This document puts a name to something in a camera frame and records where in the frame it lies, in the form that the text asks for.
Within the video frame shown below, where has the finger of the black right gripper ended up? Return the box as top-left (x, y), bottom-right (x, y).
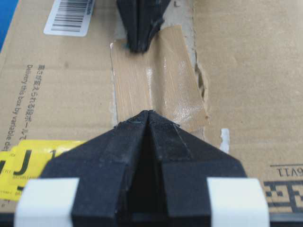
top-left (137, 0), bottom-right (170, 52)
top-left (116, 0), bottom-right (138, 52)

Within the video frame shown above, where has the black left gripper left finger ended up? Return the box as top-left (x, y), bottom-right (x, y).
top-left (14, 110), bottom-right (149, 227)

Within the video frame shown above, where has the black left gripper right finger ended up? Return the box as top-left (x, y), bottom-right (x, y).
top-left (148, 110), bottom-right (270, 227)

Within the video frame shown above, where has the cut beige tape piece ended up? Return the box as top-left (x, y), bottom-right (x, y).
top-left (111, 25), bottom-right (208, 132)

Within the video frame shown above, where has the brown cardboard box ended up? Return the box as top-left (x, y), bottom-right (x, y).
top-left (0, 0), bottom-right (303, 227)

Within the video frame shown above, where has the blue table cloth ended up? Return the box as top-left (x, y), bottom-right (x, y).
top-left (0, 0), bottom-right (19, 50)

